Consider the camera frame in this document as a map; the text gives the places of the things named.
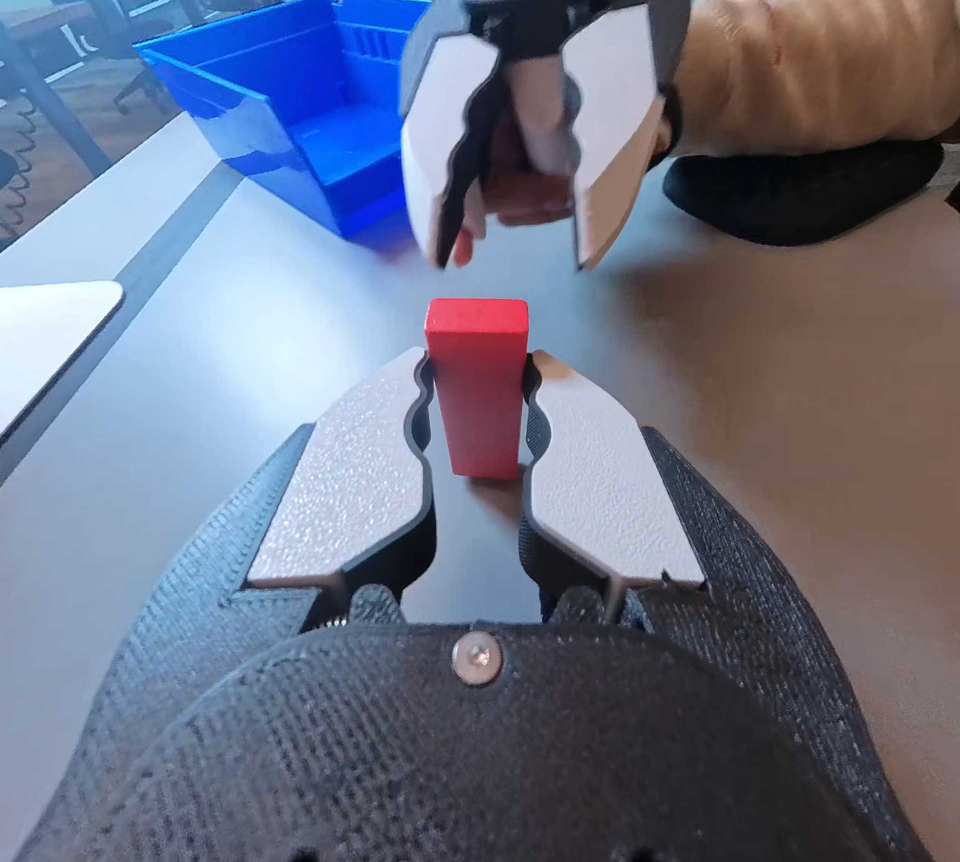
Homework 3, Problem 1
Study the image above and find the white document stand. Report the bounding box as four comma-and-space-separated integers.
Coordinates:
0, 281, 126, 436

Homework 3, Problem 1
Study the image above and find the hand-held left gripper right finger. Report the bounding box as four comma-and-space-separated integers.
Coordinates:
521, 350, 706, 608

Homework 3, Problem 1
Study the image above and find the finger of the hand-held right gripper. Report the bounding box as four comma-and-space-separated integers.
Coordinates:
567, 5, 666, 271
401, 30, 504, 271

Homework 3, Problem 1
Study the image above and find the black wrist rest pad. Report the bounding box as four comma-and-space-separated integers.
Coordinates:
663, 140, 949, 248

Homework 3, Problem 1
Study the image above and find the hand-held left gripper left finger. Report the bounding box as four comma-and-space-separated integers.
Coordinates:
248, 347, 438, 608

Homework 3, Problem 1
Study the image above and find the blue plastic bin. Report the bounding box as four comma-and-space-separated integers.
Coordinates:
135, 0, 436, 241

